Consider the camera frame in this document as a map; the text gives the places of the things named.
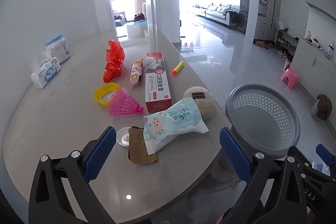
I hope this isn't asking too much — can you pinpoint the white blue tissue pack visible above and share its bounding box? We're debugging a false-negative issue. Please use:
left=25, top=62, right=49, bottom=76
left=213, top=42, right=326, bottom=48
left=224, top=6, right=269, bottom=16
left=30, top=52, right=62, bottom=89

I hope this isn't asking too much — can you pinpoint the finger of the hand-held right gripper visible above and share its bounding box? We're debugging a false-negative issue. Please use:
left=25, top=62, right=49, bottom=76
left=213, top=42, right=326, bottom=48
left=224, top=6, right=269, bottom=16
left=315, top=143, right=335, bottom=162

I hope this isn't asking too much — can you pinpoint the dark grey refrigerator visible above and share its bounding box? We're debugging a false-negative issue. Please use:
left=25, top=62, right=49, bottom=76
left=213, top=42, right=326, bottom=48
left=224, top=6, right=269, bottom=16
left=239, top=0, right=251, bottom=35

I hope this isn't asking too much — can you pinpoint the white low cabinet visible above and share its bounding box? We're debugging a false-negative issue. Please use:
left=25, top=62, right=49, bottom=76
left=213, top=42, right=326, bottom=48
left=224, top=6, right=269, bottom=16
left=290, top=37, right=336, bottom=106

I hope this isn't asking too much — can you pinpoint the pink plastic stool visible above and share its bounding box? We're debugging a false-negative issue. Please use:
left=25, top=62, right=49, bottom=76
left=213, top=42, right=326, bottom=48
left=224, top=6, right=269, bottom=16
left=281, top=68, right=300, bottom=90

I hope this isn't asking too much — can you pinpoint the pink snack wrapper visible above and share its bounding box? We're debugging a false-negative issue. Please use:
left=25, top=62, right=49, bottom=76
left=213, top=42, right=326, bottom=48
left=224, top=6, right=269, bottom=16
left=129, top=60, right=143, bottom=86

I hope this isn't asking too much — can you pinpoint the yellow plastic ring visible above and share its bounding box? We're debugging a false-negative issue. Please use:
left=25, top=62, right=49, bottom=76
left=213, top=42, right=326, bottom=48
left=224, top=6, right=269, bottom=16
left=94, top=83, right=121, bottom=108

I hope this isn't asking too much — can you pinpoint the light grey sofa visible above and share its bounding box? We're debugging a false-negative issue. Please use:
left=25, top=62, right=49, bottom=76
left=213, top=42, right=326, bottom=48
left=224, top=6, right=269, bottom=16
left=192, top=3, right=243, bottom=28

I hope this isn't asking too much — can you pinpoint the grey perforated plastic basket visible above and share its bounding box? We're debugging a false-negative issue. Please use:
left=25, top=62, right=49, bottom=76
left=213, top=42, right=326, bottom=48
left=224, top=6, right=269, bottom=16
left=225, top=84, right=301, bottom=160

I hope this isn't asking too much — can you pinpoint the shoe rack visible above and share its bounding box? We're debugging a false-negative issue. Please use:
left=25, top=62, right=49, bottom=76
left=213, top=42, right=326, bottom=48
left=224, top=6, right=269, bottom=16
left=274, top=29, right=300, bottom=57

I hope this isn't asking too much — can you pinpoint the small white bowl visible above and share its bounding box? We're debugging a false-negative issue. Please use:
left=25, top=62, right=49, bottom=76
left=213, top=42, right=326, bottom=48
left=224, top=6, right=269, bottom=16
left=116, top=127, right=131, bottom=147

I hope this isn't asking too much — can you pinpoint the checkered bag with brown cloth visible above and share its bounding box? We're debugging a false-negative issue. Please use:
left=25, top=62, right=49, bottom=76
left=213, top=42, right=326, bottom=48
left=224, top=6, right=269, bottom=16
left=310, top=94, right=332, bottom=123

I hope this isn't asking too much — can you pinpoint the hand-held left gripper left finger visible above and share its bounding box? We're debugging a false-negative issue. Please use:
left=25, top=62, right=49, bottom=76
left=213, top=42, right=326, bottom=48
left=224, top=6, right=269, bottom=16
left=28, top=126, right=117, bottom=224

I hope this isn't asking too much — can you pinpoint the yellow foam dart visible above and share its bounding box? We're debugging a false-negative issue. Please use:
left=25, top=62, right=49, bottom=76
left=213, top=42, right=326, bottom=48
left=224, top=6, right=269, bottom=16
left=172, top=61, right=185, bottom=75

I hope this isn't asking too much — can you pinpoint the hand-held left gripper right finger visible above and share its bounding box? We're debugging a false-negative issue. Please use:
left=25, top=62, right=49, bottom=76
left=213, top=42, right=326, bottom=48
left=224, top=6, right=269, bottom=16
left=219, top=127, right=309, bottom=224

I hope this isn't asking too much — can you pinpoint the red plastic bag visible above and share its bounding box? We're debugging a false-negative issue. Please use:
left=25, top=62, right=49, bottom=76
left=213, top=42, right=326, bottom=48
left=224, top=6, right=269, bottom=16
left=103, top=40, right=125, bottom=83

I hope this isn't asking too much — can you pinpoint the brown cloth pad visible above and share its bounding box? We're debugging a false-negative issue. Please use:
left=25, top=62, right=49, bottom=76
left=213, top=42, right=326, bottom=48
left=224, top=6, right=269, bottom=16
left=128, top=126, right=159, bottom=165

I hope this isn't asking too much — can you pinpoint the pink plastic shuttlecock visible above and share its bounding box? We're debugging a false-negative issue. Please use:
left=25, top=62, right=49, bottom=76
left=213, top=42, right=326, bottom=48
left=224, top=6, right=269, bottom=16
left=108, top=87, right=144, bottom=116

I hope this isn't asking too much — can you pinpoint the baby wipes packet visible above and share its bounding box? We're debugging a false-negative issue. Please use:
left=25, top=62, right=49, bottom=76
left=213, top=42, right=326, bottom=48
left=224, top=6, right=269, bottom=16
left=143, top=97, right=209, bottom=155

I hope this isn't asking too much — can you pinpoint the red white toothpaste box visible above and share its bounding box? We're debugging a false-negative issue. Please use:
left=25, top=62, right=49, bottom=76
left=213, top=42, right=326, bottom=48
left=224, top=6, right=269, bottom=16
left=145, top=51, right=172, bottom=113

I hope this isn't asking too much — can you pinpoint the beige round puff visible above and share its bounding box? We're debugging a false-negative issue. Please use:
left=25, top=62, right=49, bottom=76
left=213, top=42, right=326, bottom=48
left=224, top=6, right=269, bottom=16
left=183, top=86, right=217, bottom=119

